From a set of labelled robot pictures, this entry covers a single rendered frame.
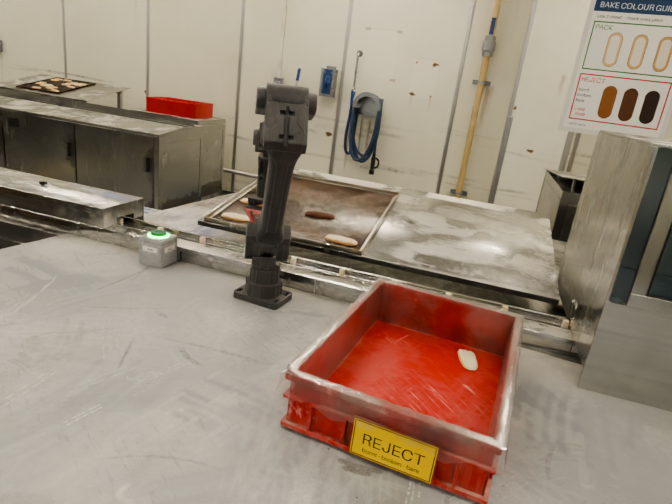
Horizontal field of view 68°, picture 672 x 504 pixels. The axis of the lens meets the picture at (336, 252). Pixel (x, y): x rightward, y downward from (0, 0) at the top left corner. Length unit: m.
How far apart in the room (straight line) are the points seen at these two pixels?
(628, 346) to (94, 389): 0.95
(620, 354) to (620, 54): 1.17
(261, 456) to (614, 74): 1.67
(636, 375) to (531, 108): 3.66
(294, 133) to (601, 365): 0.73
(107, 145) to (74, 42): 2.59
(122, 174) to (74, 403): 3.49
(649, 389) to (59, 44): 6.57
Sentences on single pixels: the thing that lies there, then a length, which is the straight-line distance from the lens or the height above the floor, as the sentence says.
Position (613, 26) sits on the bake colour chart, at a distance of 2.02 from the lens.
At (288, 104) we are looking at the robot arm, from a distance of 0.92.
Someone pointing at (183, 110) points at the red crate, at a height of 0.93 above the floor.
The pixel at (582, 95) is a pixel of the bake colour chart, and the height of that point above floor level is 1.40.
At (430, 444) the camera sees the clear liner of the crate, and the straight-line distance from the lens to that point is 0.72.
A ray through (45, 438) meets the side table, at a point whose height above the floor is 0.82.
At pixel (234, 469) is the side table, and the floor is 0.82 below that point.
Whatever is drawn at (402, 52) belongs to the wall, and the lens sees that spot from 5.01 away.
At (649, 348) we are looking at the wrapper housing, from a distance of 1.12.
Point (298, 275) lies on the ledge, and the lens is 1.27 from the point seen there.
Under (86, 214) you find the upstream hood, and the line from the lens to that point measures 1.59.
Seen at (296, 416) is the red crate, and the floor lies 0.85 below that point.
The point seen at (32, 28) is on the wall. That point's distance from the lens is 7.17.
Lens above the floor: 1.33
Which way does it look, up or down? 18 degrees down
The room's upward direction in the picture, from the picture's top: 8 degrees clockwise
